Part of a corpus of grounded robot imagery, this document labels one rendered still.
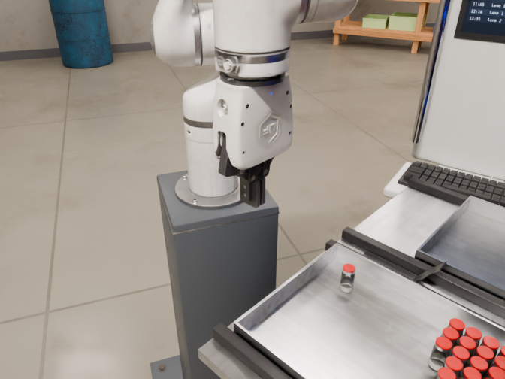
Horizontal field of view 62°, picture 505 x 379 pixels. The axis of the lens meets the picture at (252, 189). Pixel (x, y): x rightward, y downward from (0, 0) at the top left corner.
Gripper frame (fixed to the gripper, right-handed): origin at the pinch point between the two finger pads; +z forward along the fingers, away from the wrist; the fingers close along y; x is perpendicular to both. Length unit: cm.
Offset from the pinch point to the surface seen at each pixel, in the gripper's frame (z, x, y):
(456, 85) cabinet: 6, 6, 87
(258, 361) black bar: 20.5, -8.2, -7.4
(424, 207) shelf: 22, -6, 48
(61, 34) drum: 68, 509, 191
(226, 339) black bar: 20.5, -2.4, -7.8
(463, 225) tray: 22, -15, 47
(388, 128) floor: 110, 119, 292
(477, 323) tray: 20.2, -27.1, 19.7
